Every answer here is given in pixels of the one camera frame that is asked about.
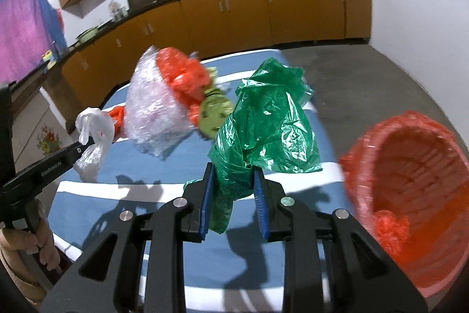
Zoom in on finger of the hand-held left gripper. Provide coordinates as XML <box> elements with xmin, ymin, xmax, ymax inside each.
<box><xmin>65</xmin><ymin>141</ymin><xmax>92</xmax><ymax>163</ymax></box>

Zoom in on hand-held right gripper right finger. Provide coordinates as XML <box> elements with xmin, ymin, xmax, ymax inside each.
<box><xmin>253</xmin><ymin>168</ymin><xmax>429</xmax><ymax>313</ymax></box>

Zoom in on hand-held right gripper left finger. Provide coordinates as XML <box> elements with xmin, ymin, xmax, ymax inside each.
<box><xmin>41</xmin><ymin>163</ymin><xmax>217</xmax><ymax>313</ymax></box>

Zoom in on clear plastic bag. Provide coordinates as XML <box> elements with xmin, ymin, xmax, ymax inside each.
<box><xmin>72</xmin><ymin>108</ymin><xmax>116</xmax><ymax>183</ymax></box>

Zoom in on green plastic bag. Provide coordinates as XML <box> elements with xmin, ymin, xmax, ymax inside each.
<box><xmin>184</xmin><ymin>57</ymin><xmax>323</xmax><ymax>235</ymax></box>

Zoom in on clear bubble wrap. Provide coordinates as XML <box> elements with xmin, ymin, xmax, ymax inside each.
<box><xmin>125</xmin><ymin>46</ymin><xmax>206</xmax><ymax>157</ymax></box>

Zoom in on yellow green snack packet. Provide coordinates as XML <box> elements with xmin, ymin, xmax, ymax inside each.
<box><xmin>197</xmin><ymin>67</ymin><xmax>234</xmax><ymax>141</ymax></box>

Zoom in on orange plastic bag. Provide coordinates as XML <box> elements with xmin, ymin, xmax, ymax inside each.
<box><xmin>157</xmin><ymin>48</ymin><xmax>210</xmax><ymax>127</ymax></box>

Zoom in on red lined waste basket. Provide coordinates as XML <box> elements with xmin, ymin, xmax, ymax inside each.
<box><xmin>338</xmin><ymin>111</ymin><xmax>469</xmax><ymax>299</ymax></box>

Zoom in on person's left forearm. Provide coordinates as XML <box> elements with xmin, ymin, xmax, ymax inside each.
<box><xmin>0</xmin><ymin>245</ymin><xmax>50</xmax><ymax>307</ymax></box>

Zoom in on person's left hand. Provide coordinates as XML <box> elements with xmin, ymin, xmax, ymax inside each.
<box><xmin>0</xmin><ymin>200</ymin><xmax>62</xmax><ymax>274</ymax></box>

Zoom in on white cabinet with flower decal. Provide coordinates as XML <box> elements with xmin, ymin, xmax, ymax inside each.
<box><xmin>13</xmin><ymin>87</ymin><xmax>76</xmax><ymax>196</ymax></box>

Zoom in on blue white striped tablecloth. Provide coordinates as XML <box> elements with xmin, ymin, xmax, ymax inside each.
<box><xmin>47</xmin><ymin>49</ymin><xmax>347</xmax><ymax>299</ymax></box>

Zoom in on yellow toy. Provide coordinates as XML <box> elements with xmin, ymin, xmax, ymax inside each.
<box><xmin>40</xmin><ymin>51</ymin><xmax>57</xmax><ymax>70</ymax></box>

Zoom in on green cooking pot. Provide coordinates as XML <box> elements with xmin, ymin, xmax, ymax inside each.
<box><xmin>76</xmin><ymin>27</ymin><xmax>100</xmax><ymax>44</ymax></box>

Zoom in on purple blue blanket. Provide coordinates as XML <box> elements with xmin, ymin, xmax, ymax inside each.
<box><xmin>0</xmin><ymin>0</ymin><xmax>68</xmax><ymax>84</ymax></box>

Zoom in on crumpled red plastic wad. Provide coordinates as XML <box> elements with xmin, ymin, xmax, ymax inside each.
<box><xmin>374</xmin><ymin>210</ymin><xmax>411</xmax><ymax>258</ymax></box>

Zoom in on glass jar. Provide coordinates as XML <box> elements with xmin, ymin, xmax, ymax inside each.
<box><xmin>109</xmin><ymin>1</ymin><xmax>127</xmax><ymax>22</ymax></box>

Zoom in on wooden base cabinets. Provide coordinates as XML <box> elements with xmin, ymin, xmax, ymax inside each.
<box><xmin>60</xmin><ymin>0</ymin><xmax>372</xmax><ymax>126</ymax></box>

